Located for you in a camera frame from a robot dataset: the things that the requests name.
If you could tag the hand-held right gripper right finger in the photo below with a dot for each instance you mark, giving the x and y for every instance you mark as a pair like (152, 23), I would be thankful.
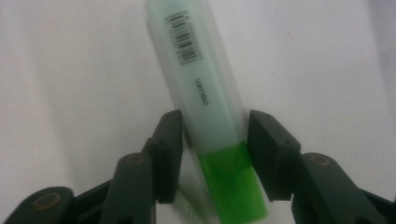
(274, 155)

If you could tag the green highlighter pen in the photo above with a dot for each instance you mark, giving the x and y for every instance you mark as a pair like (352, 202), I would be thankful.
(202, 77)

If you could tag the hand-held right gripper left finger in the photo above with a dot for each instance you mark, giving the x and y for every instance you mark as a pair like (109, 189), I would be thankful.
(166, 155)

